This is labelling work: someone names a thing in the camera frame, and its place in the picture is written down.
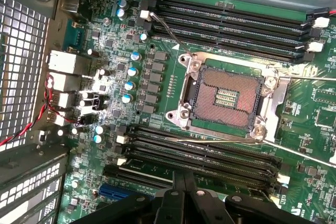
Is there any red black twisted wire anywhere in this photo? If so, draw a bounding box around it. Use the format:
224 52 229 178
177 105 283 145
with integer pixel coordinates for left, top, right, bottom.
0 75 79 146

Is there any black red fan wire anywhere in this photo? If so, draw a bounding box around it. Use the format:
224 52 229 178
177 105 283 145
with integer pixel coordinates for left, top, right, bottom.
306 7 336 22

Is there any blue expansion slot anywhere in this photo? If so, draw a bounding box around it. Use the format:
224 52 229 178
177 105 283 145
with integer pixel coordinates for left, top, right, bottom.
99 183 155 202

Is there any thin metal locking lever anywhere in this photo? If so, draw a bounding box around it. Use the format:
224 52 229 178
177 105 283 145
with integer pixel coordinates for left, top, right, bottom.
150 12 197 58

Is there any long black expansion slot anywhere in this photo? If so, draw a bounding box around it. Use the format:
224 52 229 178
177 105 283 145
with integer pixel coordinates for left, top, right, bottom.
103 165 175 187

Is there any green Dell motherboard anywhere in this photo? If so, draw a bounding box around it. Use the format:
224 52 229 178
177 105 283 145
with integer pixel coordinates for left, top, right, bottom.
56 0 336 224

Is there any CPU socket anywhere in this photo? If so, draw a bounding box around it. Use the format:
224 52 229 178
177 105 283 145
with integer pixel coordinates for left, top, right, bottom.
166 50 279 141

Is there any silver rear port connector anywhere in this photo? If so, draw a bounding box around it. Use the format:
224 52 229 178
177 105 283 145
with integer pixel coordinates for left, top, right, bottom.
51 91 77 110
48 50 85 76
48 73 82 93

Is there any metal socket cover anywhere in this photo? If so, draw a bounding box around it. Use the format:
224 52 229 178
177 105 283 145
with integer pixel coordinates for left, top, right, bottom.
258 66 336 168

